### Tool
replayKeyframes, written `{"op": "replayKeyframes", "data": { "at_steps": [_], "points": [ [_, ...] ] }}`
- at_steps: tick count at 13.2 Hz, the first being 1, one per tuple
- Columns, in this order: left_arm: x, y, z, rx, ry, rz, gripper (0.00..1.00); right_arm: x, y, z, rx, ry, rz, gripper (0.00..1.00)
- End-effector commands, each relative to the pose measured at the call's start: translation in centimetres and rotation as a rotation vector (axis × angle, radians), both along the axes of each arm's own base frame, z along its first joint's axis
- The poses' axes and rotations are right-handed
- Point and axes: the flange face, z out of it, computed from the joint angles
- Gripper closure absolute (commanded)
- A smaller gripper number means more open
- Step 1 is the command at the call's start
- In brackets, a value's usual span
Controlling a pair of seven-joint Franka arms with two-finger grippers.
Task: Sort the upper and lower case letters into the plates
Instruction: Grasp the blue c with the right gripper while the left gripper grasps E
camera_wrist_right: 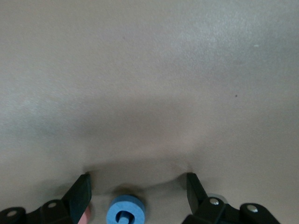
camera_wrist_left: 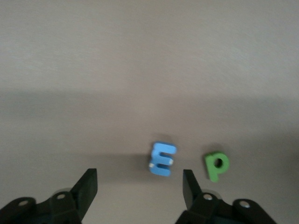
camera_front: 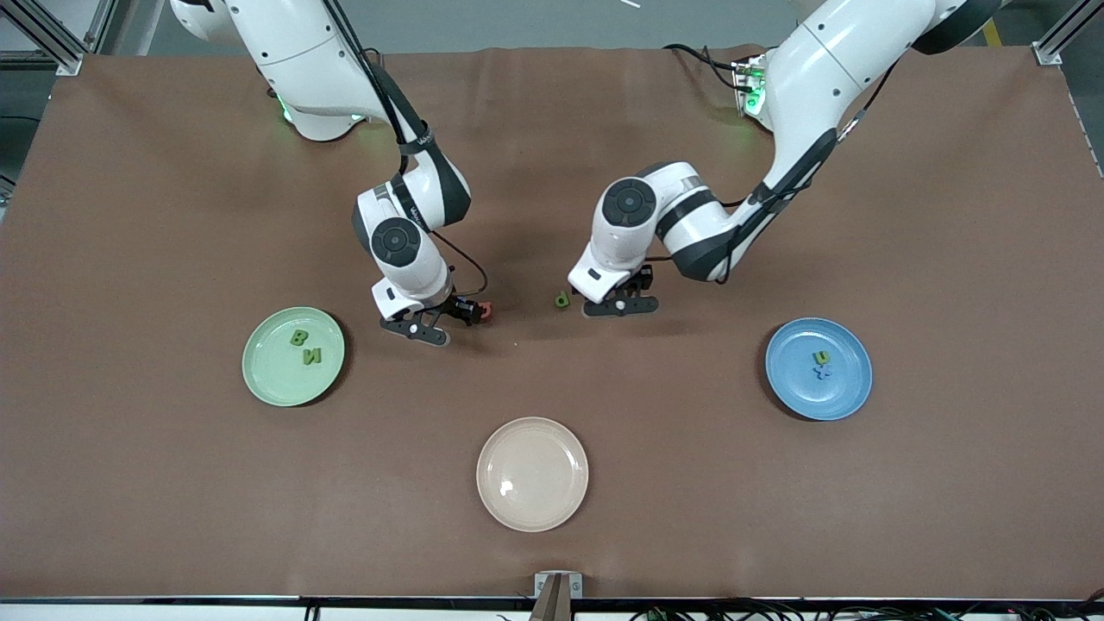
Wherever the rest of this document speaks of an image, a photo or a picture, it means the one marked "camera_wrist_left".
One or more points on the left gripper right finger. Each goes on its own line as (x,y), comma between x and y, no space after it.
(194,193)

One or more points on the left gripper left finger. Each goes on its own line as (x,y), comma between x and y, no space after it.
(81,193)

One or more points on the green letter p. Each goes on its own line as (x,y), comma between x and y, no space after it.
(216,166)

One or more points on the blue letter m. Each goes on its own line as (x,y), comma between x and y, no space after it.
(161,161)

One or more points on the brown table cover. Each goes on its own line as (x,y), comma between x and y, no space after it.
(93,70)

